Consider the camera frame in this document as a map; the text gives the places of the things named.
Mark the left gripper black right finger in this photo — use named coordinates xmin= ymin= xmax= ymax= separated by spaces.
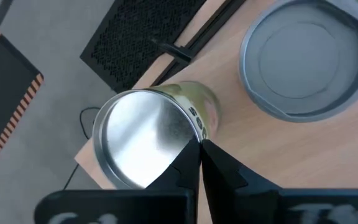
xmin=201 ymin=139 xmax=281 ymax=224

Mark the black mat orange striped edge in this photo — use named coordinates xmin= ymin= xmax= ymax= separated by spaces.
xmin=0 ymin=12 xmax=45 ymax=184

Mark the black perforated metal panel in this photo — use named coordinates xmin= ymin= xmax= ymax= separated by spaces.
xmin=79 ymin=0 xmax=208 ymax=94

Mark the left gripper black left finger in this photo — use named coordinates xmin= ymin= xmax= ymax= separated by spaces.
xmin=146 ymin=138 xmax=202 ymax=192

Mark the thin black cable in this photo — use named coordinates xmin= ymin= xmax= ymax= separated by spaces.
xmin=62 ymin=106 xmax=102 ymax=190

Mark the green oranges can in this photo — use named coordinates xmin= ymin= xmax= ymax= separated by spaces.
xmin=91 ymin=81 xmax=222 ymax=190

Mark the wooden shelf with black frame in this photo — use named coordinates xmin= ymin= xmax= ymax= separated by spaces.
xmin=74 ymin=0 xmax=358 ymax=224

